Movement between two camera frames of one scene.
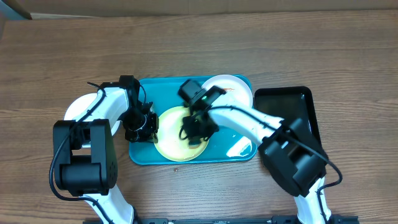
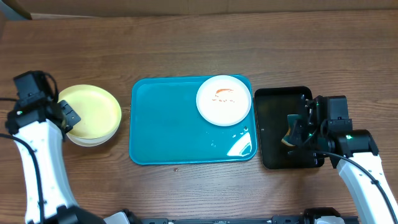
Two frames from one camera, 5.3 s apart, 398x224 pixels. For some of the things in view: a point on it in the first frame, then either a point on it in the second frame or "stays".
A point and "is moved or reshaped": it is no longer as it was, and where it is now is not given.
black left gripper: (148, 136) -> (76, 117)
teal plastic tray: (223, 145) stays
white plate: (80, 104) is moved or reshaped
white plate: (237, 93) stays
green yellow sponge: (194, 142) is moved or reshaped
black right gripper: (193, 125) -> (301, 146)
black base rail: (275, 219) stays
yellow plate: (170, 144) is moved or reshaped
